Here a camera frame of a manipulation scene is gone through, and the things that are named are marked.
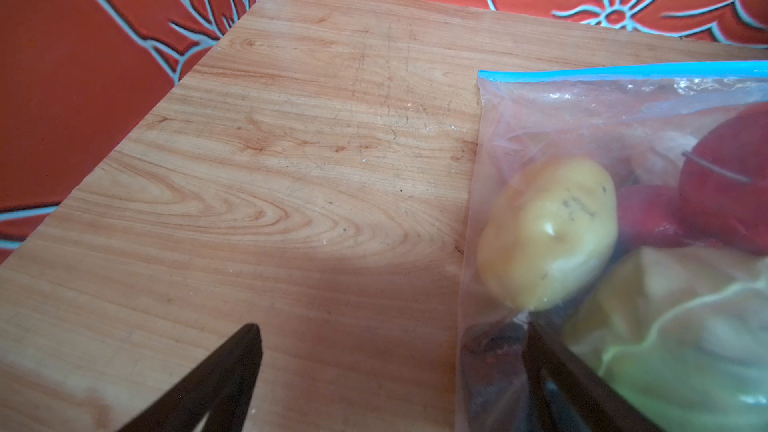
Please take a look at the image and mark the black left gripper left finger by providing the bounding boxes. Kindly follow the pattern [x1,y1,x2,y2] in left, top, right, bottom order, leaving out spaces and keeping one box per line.
[121,323,263,431]

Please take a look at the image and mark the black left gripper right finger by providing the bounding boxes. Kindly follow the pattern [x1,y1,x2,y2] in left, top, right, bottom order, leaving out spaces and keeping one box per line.
[522,322,660,431]

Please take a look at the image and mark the dark avocado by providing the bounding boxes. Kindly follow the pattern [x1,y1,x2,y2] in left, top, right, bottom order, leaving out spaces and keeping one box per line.
[455,320,529,431]

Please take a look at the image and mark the yellow potato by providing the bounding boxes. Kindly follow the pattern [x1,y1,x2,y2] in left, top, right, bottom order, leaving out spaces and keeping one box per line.
[476,157,618,311]

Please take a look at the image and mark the green cabbage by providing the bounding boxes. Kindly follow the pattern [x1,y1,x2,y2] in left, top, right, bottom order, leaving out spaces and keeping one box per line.
[562,246,767,431]

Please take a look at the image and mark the clear zip top bag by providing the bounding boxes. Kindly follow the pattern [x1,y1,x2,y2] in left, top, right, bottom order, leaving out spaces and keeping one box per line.
[455,61,767,431]

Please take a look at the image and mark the red fruit front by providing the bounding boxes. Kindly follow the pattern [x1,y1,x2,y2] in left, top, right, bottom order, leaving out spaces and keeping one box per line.
[679,102,767,255]

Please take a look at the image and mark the red fruit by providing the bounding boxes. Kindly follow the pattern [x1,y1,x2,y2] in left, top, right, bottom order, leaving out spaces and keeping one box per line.
[679,102,767,255]
[617,185,692,249]

